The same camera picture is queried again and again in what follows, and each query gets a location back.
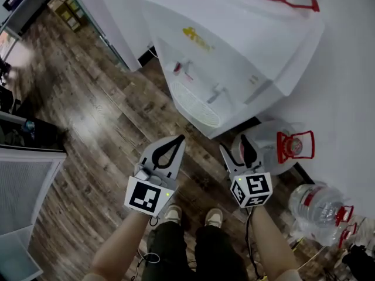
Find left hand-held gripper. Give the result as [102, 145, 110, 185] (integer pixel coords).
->
[124, 134, 187, 218]

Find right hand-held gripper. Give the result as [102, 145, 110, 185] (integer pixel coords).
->
[219, 133, 274, 209]

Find white water dispenser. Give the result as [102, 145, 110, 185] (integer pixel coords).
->
[139, 0, 326, 140]

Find person's left forearm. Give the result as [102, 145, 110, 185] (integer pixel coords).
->
[90, 208, 152, 278]

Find person's right forearm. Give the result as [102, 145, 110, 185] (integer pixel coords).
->
[250, 205, 295, 278]

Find white ribbed plastic tray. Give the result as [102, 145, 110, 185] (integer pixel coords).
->
[169, 80, 221, 129]

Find lying clear water bottle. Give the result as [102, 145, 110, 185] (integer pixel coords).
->
[288, 183, 355, 237]
[289, 215, 359, 250]

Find person's left beige shoe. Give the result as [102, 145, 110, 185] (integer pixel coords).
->
[163, 204, 183, 225]

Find person's beige shoe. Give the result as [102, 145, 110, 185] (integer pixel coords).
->
[163, 204, 183, 225]
[204, 207, 224, 228]

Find person's right beige shoe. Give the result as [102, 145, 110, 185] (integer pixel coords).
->
[204, 207, 224, 228]

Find person's black trousers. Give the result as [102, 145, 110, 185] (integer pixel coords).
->
[141, 221, 250, 281]

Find black trash bin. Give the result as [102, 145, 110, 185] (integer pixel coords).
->
[23, 117, 67, 152]

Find white partition with blinds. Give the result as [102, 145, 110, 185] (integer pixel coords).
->
[0, 147, 68, 281]

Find frosted glass door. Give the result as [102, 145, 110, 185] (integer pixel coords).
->
[60, 0, 131, 71]

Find black wheeled stand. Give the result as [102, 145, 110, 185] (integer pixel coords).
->
[340, 244, 375, 281]

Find olive labelled cardboard box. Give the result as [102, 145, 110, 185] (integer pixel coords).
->
[57, 0, 87, 33]

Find light brown cardboard box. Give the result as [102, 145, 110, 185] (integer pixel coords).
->
[46, 0, 71, 12]

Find white office desk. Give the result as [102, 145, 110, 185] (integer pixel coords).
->
[0, 0, 60, 41]

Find black computer monitor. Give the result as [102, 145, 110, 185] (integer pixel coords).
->
[2, 0, 26, 12]

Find upright water bottle red handle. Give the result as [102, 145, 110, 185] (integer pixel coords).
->
[231, 120, 316, 177]

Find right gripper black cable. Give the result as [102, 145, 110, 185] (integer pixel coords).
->
[245, 208, 265, 281]

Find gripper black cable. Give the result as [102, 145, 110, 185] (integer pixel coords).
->
[245, 208, 265, 281]
[130, 215, 161, 281]

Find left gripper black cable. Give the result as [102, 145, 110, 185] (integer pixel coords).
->
[130, 215, 161, 281]

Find long white floor cable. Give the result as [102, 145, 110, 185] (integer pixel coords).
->
[295, 244, 328, 272]

